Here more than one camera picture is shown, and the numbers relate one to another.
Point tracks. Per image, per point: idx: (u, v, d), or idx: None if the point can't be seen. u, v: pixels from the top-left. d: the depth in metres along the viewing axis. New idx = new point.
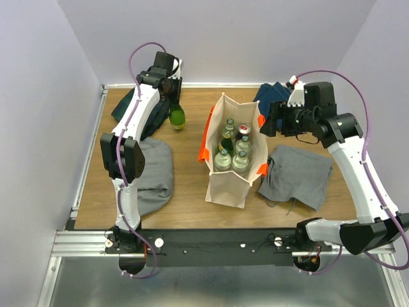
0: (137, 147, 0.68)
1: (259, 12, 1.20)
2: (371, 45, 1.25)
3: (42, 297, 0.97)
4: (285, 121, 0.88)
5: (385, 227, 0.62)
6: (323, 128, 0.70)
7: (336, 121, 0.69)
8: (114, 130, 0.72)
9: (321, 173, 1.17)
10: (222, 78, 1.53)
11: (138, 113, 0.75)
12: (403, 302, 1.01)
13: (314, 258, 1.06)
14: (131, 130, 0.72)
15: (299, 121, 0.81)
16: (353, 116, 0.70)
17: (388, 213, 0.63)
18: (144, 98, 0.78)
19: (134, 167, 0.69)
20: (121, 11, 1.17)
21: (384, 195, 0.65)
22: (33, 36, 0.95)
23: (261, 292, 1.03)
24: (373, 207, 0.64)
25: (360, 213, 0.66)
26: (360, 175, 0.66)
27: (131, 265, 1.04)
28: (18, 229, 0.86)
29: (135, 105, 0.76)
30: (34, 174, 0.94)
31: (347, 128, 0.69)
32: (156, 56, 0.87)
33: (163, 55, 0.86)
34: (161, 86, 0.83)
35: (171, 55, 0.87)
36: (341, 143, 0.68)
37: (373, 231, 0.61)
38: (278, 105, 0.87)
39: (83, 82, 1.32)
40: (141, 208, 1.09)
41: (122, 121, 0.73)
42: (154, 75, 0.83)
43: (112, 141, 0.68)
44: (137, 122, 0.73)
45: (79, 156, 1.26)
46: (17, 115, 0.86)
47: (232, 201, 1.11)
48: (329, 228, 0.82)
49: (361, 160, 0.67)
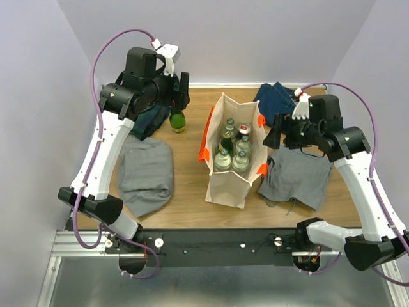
0: (101, 206, 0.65)
1: (259, 13, 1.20)
2: (370, 45, 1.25)
3: (42, 297, 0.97)
4: (290, 132, 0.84)
5: (392, 246, 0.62)
6: (330, 142, 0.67)
7: (343, 135, 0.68)
8: (74, 183, 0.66)
9: (321, 174, 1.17)
10: (222, 78, 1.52)
11: (101, 159, 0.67)
12: (403, 302, 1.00)
13: (314, 258, 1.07)
14: (92, 185, 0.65)
15: (304, 133, 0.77)
16: (361, 129, 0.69)
17: (395, 232, 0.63)
18: (107, 136, 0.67)
19: (107, 222, 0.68)
20: (121, 11, 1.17)
21: (392, 213, 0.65)
22: (34, 36, 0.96)
23: (261, 292, 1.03)
24: (381, 226, 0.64)
25: (367, 230, 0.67)
26: (367, 192, 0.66)
27: (131, 265, 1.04)
28: (18, 228, 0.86)
29: (96, 149, 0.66)
30: (34, 174, 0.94)
31: (355, 142, 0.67)
32: (128, 57, 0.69)
33: (137, 59, 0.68)
34: (133, 106, 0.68)
35: (148, 53, 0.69)
36: (348, 159, 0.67)
37: (381, 250, 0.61)
38: (282, 117, 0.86)
39: (83, 82, 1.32)
40: (141, 208, 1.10)
41: (82, 173, 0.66)
42: (123, 90, 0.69)
43: (71, 201, 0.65)
44: (99, 174, 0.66)
45: (79, 155, 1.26)
46: (17, 114, 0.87)
47: (232, 201, 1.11)
48: (329, 233, 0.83)
49: (368, 176, 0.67)
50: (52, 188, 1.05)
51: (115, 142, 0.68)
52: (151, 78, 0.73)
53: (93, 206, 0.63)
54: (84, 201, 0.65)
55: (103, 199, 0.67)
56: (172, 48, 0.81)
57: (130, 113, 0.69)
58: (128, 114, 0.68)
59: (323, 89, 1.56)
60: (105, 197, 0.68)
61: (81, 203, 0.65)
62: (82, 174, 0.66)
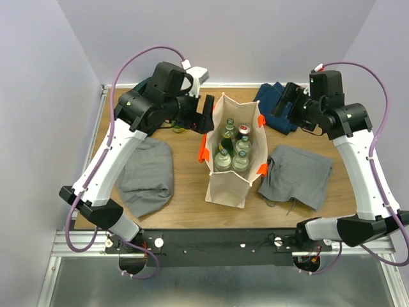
0: (96, 213, 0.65)
1: (259, 13, 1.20)
2: (370, 45, 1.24)
3: (42, 297, 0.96)
4: (294, 107, 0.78)
5: (385, 225, 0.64)
6: (331, 118, 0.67)
7: (346, 112, 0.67)
8: (75, 184, 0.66)
9: (320, 174, 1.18)
10: (222, 78, 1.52)
11: (105, 167, 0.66)
12: (403, 302, 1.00)
13: (314, 258, 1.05)
14: (92, 190, 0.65)
15: (307, 108, 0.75)
16: (364, 107, 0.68)
17: (390, 212, 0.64)
18: (115, 144, 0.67)
19: (101, 227, 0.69)
20: (121, 11, 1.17)
21: (388, 192, 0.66)
22: (34, 37, 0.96)
23: (261, 291, 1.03)
24: (376, 206, 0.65)
25: (361, 209, 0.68)
26: (365, 171, 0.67)
27: (131, 265, 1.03)
28: (17, 226, 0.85)
29: (101, 155, 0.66)
30: (34, 174, 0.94)
31: (356, 120, 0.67)
32: (156, 70, 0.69)
33: (164, 73, 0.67)
34: (147, 119, 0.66)
35: (176, 69, 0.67)
36: (348, 137, 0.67)
37: (374, 228, 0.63)
38: (295, 86, 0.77)
39: (83, 82, 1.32)
40: (141, 208, 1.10)
41: (85, 176, 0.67)
42: (141, 100, 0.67)
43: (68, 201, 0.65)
44: (100, 181, 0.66)
45: (79, 155, 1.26)
46: (18, 114, 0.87)
47: (232, 201, 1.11)
48: (324, 222, 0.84)
49: (368, 155, 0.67)
50: (52, 187, 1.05)
51: (123, 153, 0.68)
52: (173, 94, 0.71)
53: (89, 212, 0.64)
54: (82, 204, 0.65)
55: (100, 206, 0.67)
56: (200, 69, 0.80)
57: (143, 125, 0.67)
58: (140, 125, 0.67)
59: None
60: (103, 203, 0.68)
61: (78, 205, 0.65)
62: (85, 178, 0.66)
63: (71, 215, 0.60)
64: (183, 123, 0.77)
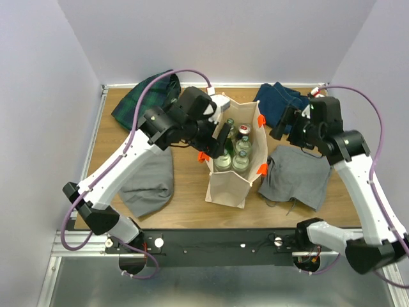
0: (94, 216, 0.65)
1: (259, 13, 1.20)
2: (370, 45, 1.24)
3: (42, 297, 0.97)
4: (294, 129, 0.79)
5: (392, 249, 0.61)
6: (329, 145, 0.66)
7: (343, 138, 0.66)
8: (82, 181, 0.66)
9: (321, 174, 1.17)
10: (222, 78, 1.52)
11: (114, 173, 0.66)
12: (403, 302, 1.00)
13: (314, 258, 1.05)
14: (96, 193, 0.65)
15: (306, 131, 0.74)
16: (360, 133, 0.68)
17: (396, 235, 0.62)
18: (130, 153, 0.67)
19: (93, 231, 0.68)
20: (121, 11, 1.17)
21: (392, 216, 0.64)
22: (33, 37, 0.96)
23: (261, 291, 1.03)
24: (381, 229, 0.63)
25: (366, 233, 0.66)
26: (368, 196, 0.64)
27: (131, 266, 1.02)
28: (17, 226, 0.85)
29: (114, 160, 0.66)
30: (34, 174, 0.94)
31: (354, 146, 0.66)
32: (185, 92, 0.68)
33: (192, 96, 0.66)
34: (165, 137, 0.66)
35: (204, 94, 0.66)
36: (347, 162, 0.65)
37: (381, 254, 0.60)
38: (293, 110, 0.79)
39: (83, 82, 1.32)
40: (141, 208, 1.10)
41: (92, 177, 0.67)
42: (165, 118, 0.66)
43: (70, 198, 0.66)
44: (106, 185, 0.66)
45: (79, 155, 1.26)
46: (18, 115, 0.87)
47: (232, 201, 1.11)
48: (330, 235, 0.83)
49: (368, 180, 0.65)
50: (52, 188, 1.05)
51: (136, 162, 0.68)
52: (198, 118, 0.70)
53: (87, 213, 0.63)
54: (82, 204, 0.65)
55: (100, 210, 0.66)
56: (223, 98, 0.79)
57: (161, 142, 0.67)
58: (158, 141, 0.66)
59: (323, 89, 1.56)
60: (103, 208, 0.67)
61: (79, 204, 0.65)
62: (92, 178, 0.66)
63: (69, 214, 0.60)
64: (196, 143, 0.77)
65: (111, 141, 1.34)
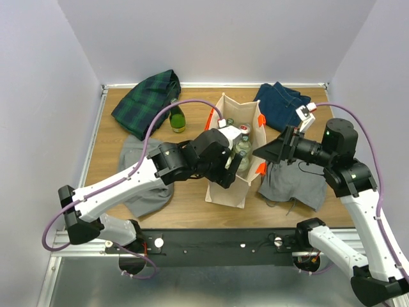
0: (77, 228, 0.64)
1: (258, 13, 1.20)
2: (369, 43, 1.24)
3: (42, 297, 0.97)
4: (297, 150, 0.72)
5: (399, 288, 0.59)
6: (336, 179, 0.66)
7: (350, 172, 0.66)
8: (80, 189, 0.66)
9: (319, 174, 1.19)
10: (222, 78, 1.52)
11: (114, 192, 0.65)
12: (403, 302, 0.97)
13: (314, 258, 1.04)
14: (89, 205, 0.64)
15: (314, 155, 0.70)
16: (367, 166, 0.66)
17: (402, 273, 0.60)
18: (134, 179, 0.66)
19: (71, 240, 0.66)
20: (119, 10, 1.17)
21: (399, 252, 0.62)
22: (33, 37, 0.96)
23: (261, 291, 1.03)
24: (388, 267, 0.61)
25: (373, 268, 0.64)
26: (374, 233, 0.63)
27: (132, 265, 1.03)
28: (17, 226, 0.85)
29: (118, 180, 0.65)
30: (32, 173, 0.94)
31: (362, 180, 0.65)
32: (202, 134, 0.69)
33: (208, 140, 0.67)
34: (172, 174, 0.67)
35: (218, 142, 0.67)
36: (355, 197, 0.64)
37: (388, 291, 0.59)
38: (294, 130, 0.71)
39: (82, 82, 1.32)
40: (141, 208, 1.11)
41: (91, 188, 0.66)
42: (178, 156, 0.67)
43: (64, 201, 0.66)
44: (101, 201, 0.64)
45: (79, 155, 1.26)
46: (18, 113, 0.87)
47: (232, 202, 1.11)
48: (335, 252, 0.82)
49: (375, 215, 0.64)
50: (52, 188, 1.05)
51: (138, 187, 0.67)
52: (209, 159, 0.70)
53: (73, 222, 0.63)
54: (72, 210, 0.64)
55: (85, 221, 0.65)
56: (236, 130, 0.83)
57: (166, 176, 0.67)
58: (164, 176, 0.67)
59: (323, 89, 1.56)
60: (89, 220, 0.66)
61: (69, 209, 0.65)
62: (91, 189, 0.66)
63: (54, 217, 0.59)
64: (210, 174, 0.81)
65: (111, 141, 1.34)
